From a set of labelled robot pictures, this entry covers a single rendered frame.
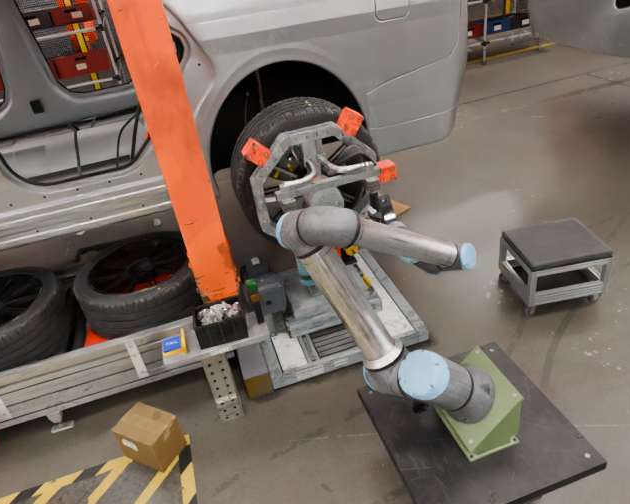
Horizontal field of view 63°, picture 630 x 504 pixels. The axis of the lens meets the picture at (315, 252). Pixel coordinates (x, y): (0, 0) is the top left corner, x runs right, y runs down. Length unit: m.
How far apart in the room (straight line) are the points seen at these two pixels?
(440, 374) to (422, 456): 0.35
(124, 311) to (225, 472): 0.83
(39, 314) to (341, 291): 1.54
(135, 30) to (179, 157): 0.43
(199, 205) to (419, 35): 1.34
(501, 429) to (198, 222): 1.29
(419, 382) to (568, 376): 1.08
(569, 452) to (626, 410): 0.63
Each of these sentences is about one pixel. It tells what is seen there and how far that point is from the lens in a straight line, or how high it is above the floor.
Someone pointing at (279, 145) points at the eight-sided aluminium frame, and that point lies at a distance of 2.10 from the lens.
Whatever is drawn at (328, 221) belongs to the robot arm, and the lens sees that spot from 1.45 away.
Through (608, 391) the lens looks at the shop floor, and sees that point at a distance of 2.57.
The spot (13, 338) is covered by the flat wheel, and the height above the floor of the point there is 0.47.
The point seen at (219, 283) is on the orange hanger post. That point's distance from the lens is 2.21.
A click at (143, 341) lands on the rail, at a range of 2.46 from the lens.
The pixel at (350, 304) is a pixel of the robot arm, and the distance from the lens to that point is 1.63.
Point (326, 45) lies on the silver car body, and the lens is 2.52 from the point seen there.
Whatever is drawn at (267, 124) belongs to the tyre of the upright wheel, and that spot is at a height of 1.15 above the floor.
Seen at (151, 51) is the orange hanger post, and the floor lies 1.54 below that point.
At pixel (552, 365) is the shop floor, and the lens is 2.62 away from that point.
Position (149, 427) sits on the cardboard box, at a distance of 2.34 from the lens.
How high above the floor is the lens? 1.82
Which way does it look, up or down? 32 degrees down
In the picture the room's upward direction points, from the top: 9 degrees counter-clockwise
